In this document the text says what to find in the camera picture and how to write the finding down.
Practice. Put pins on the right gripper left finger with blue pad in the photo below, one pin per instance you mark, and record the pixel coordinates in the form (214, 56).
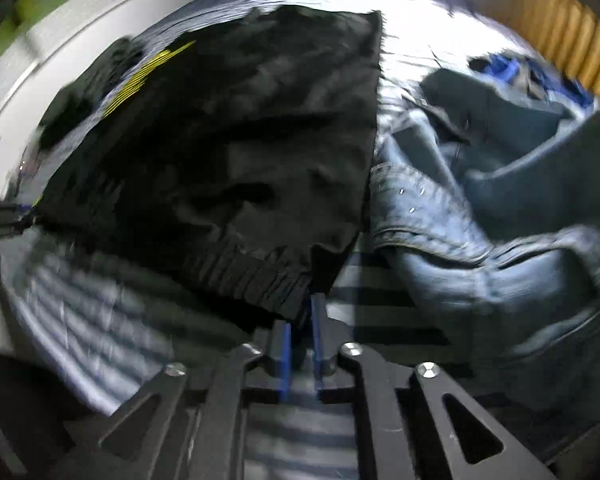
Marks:
(186, 422)

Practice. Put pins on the light blue denim jeans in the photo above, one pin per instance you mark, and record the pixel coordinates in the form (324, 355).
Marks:
(487, 205)

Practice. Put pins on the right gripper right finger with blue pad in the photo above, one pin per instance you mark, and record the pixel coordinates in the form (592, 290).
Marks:
(411, 422)

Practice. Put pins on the blue grey garment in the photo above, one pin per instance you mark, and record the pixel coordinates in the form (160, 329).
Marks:
(531, 76)

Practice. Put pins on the black yellow sweater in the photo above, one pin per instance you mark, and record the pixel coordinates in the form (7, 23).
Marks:
(236, 161)

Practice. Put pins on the dark grey knit garment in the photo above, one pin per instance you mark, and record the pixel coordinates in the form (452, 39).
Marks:
(77, 100)

